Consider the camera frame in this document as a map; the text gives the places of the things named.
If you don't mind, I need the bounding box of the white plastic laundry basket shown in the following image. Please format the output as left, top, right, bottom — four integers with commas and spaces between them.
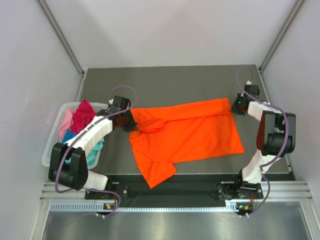
41, 102, 108, 170

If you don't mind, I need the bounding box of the pink t shirt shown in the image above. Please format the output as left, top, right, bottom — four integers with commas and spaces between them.
59, 109, 74, 142

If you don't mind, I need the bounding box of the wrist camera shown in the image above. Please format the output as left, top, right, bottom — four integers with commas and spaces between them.
244, 80, 260, 99
108, 95, 131, 112

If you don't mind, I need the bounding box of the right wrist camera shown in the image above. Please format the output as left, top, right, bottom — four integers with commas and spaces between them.
244, 80, 260, 99

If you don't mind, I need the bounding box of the slotted grey cable duct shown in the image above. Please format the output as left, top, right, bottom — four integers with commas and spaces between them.
50, 202, 253, 213

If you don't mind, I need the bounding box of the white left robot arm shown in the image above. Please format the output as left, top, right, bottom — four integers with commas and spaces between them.
48, 109, 138, 199

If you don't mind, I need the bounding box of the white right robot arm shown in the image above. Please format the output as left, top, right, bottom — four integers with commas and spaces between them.
231, 93, 297, 198

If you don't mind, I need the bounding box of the orange t shirt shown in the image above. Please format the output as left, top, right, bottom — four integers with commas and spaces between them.
129, 98, 245, 189

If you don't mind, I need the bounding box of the aluminium corner frame post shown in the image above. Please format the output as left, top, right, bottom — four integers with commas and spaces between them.
258, 0, 306, 74

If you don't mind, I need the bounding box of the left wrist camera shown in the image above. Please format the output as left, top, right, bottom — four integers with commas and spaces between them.
108, 95, 131, 112

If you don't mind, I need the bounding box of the teal t shirt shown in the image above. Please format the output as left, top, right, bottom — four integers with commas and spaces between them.
86, 138, 105, 167

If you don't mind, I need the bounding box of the left aluminium frame post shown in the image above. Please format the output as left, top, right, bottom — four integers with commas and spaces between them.
36, 0, 85, 76

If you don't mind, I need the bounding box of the blue t shirt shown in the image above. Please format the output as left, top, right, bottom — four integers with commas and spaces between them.
61, 129, 77, 144

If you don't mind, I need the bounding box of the magenta t shirt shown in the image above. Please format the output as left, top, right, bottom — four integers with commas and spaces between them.
70, 99, 96, 134

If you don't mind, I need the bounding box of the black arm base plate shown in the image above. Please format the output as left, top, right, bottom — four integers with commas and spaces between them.
84, 181, 265, 202

